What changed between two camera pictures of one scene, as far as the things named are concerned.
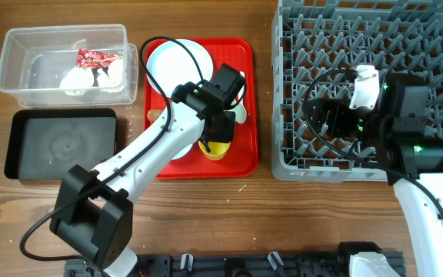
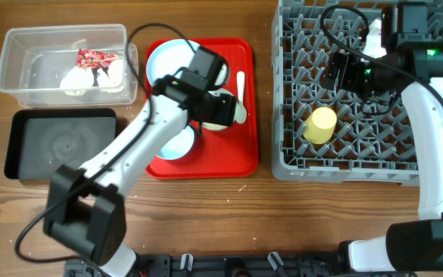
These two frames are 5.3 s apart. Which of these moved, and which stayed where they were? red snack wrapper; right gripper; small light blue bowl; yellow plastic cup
Moved: right gripper; yellow plastic cup
Stayed: red snack wrapper; small light blue bowl
